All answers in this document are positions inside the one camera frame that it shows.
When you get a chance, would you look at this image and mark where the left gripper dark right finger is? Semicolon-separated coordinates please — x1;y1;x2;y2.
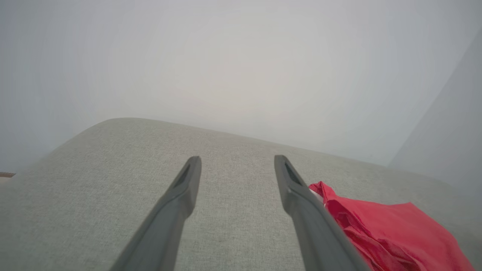
274;155;371;271

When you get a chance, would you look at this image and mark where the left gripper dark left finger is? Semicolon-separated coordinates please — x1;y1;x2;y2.
109;156;202;271

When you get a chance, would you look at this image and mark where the red garment with white trim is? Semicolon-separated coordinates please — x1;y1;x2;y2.
309;181;476;271

